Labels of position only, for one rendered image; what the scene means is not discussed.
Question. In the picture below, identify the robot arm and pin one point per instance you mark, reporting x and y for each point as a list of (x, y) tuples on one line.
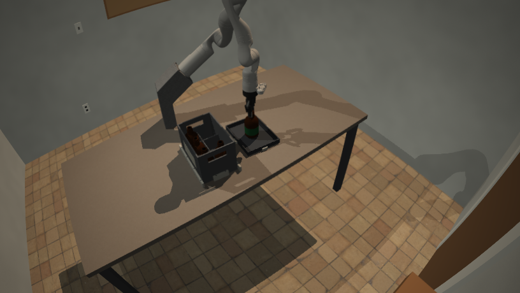
[(229, 20)]

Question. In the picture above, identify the brown glass bottle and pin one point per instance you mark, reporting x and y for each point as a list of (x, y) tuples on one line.
[(197, 145), (203, 151), (220, 144), (251, 126), (190, 134)]

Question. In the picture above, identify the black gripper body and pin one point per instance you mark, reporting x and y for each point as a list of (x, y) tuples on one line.
[(250, 96)]

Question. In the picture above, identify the dark grey crate with dividers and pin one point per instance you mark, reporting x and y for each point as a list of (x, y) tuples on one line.
[(210, 132)]

